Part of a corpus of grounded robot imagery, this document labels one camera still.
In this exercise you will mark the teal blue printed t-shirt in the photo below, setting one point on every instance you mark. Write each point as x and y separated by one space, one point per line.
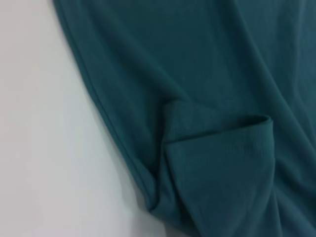
197 74

